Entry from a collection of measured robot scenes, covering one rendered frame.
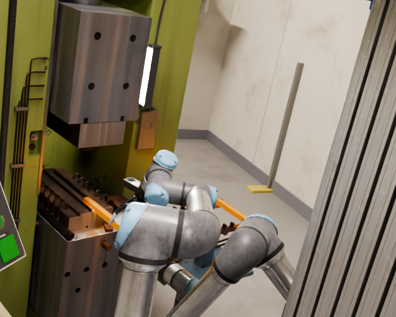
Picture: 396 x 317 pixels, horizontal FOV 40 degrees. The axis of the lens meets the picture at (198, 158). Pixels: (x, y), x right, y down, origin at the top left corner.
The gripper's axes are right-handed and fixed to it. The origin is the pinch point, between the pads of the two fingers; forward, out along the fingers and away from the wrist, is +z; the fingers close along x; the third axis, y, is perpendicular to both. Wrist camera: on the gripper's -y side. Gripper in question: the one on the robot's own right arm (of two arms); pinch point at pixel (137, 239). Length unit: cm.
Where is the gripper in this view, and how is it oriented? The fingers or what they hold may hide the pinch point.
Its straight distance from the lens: 202.1
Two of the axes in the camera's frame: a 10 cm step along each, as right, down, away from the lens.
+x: 7.4, -1.0, 6.7
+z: -6.5, -3.6, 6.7
